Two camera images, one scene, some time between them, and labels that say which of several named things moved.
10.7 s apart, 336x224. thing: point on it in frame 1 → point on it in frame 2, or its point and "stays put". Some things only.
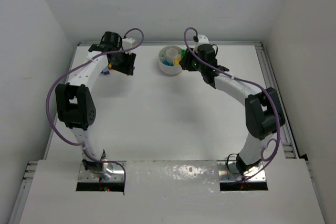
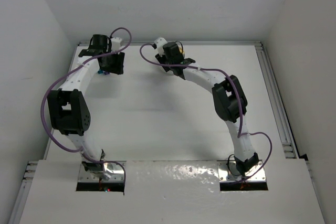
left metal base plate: [115, 170] stays put
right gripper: [187, 60] → [171, 65]
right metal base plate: [229, 171] stays put
